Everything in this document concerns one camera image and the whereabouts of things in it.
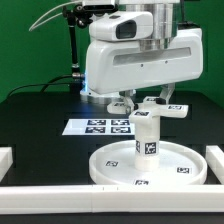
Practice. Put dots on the white left fence bar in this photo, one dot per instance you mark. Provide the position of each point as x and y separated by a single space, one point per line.
6 160

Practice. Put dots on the white marker sheet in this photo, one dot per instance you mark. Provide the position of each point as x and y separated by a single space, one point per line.
91 127

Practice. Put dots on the white cross-shaped table base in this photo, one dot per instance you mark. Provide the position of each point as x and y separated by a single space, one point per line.
149 108

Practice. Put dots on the white fence bar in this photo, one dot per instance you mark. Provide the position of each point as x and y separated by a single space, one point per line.
6 160
110 198
215 159

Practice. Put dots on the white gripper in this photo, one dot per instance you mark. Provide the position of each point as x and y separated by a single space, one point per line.
123 66

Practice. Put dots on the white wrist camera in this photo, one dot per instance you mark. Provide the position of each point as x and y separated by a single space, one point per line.
122 26

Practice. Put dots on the white right fence bar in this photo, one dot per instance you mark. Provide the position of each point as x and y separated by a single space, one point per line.
215 159

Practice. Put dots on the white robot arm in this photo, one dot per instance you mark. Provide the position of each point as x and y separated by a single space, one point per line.
165 25

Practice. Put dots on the white front fence bar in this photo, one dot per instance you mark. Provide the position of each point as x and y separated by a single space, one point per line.
110 198

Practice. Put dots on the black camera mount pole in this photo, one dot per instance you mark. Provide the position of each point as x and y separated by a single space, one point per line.
77 17

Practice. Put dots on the white round table top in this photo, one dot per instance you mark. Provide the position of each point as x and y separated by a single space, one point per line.
176 165

